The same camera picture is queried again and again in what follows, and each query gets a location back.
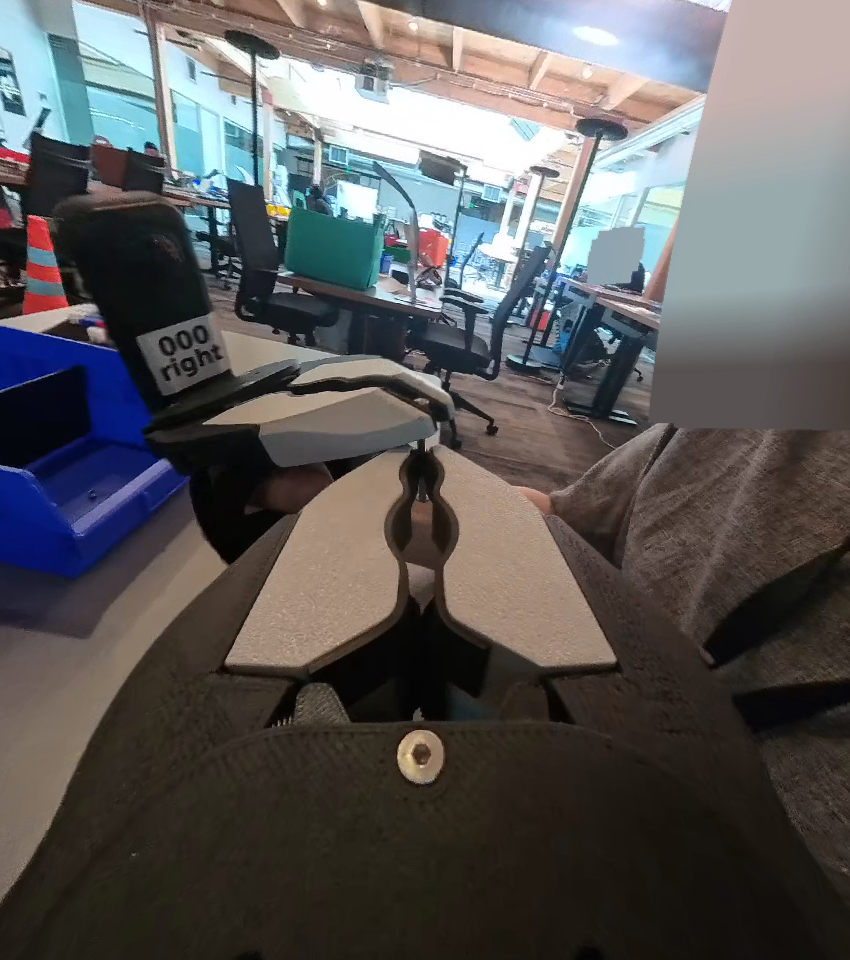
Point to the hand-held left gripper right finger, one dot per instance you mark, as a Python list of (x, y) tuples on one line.
[(530, 592)]

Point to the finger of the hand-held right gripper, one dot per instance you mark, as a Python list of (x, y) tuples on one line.
[(402, 375), (350, 427)]

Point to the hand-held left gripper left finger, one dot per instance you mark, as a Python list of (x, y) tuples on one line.
[(320, 592)]

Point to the long metal bolt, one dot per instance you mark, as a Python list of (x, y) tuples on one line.
[(423, 472)]

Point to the blue divided plastic bin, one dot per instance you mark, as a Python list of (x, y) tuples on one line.
[(19, 510)]

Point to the person's right forearm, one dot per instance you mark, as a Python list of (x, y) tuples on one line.
[(533, 499)]

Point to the person's right hand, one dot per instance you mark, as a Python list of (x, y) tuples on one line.
[(297, 487)]

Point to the black office chair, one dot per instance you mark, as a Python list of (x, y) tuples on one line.
[(143, 172), (462, 345), (57, 176), (256, 247)]

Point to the wooden top desk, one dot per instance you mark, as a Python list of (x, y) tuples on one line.
[(612, 300), (365, 296)]

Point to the orange blue-striped traffic cone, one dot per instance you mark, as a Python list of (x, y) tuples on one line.
[(44, 270)]

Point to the red basket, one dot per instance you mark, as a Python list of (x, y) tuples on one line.
[(431, 246)]

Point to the silver gooseneck desk lamp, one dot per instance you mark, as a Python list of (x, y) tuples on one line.
[(413, 240)]

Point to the green fabric bin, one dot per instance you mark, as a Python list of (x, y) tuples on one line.
[(331, 251)]

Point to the black bin divider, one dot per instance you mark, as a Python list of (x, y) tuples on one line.
[(12, 420)]

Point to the hanging black monitor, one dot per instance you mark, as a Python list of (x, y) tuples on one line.
[(441, 166)]

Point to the ceiling projector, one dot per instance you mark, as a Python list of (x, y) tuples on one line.
[(374, 81)]

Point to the wooden post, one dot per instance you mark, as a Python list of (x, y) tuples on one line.
[(661, 262)]

